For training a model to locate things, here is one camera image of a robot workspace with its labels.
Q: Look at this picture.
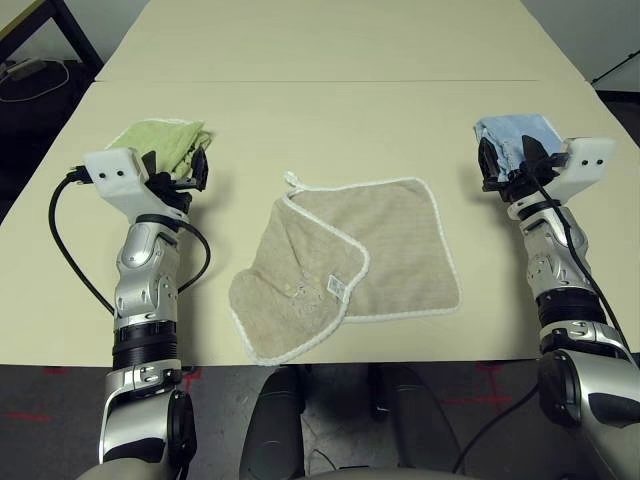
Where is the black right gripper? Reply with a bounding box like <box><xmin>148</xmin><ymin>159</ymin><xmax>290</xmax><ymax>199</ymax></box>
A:
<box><xmin>478</xmin><ymin>134</ymin><xmax>569</xmax><ymax>202</ymax></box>

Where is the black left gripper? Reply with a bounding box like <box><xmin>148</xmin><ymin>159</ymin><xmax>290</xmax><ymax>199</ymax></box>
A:
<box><xmin>142</xmin><ymin>148</ymin><xmax>210</xmax><ymax>216</ymax></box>

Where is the beige towel with white trim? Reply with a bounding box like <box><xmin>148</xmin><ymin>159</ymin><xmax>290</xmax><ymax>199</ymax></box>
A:
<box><xmin>228</xmin><ymin>171</ymin><xmax>462</xmax><ymax>367</ymax></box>

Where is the folded green towel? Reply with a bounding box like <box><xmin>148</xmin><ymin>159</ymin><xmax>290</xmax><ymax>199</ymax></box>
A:
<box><xmin>104</xmin><ymin>117</ymin><xmax>217</xmax><ymax>182</ymax></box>

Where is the folded blue towel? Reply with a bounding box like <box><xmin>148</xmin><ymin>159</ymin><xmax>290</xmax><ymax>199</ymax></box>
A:
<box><xmin>473</xmin><ymin>112</ymin><xmax>565</xmax><ymax>182</ymax></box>

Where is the black tripod leg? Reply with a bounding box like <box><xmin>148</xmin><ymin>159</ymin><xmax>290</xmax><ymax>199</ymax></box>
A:
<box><xmin>592</xmin><ymin>47</ymin><xmax>640</xmax><ymax>86</ymax></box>

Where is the white power adapter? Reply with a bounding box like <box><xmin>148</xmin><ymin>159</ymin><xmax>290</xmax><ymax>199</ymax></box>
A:
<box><xmin>3</xmin><ymin>58</ymin><xmax>45</xmax><ymax>82</ymax></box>

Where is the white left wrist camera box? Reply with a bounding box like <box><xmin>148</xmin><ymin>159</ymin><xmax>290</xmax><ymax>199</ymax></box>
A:
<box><xmin>83</xmin><ymin>147</ymin><xmax>191</xmax><ymax>224</ymax></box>

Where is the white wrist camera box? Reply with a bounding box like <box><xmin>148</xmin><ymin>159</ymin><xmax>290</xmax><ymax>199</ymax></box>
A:
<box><xmin>83</xmin><ymin>147</ymin><xmax>191</xmax><ymax>224</ymax></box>
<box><xmin>549</xmin><ymin>137</ymin><xmax>617</xmax><ymax>201</ymax></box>

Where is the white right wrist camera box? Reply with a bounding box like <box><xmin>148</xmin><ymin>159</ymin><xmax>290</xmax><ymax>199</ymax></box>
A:
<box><xmin>549</xmin><ymin>137</ymin><xmax>617</xmax><ymax>201</ymax></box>

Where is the black left camera cable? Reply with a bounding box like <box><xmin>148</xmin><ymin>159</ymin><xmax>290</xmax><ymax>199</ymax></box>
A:
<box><xmin>48</xmin><ymin>167</ymin><xmax>212</xmax><ymax>316</ymax></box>

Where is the white floor cable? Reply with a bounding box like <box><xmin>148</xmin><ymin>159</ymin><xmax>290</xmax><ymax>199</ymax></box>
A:
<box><xmin>0</xmin><ymin>57</ymin><xmax>71</xmax><ymax>104</ymax></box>

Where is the black table frame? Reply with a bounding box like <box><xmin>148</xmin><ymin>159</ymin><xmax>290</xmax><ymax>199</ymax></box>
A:
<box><xmin>0</xmin><ymin>0</ymin><xmax>105</xmax><ymax>81</ymax></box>

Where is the black stand post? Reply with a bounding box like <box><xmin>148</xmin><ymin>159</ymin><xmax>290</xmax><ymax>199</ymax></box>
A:
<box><xmin>368</xmin><ymin>364</ymin><xmax>392</xmax><ymax>422</ymax></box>
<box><xmin>296</xmin><ymin>364</ymin><xmax>315</xmax><ymax>417</ymax></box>

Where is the thin dark floor cable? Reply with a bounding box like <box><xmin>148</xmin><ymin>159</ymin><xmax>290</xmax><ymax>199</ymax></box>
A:
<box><xmin>310</xmin><ymin>446</ymin><xmax>344</xmax><ymax>469</ymax></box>

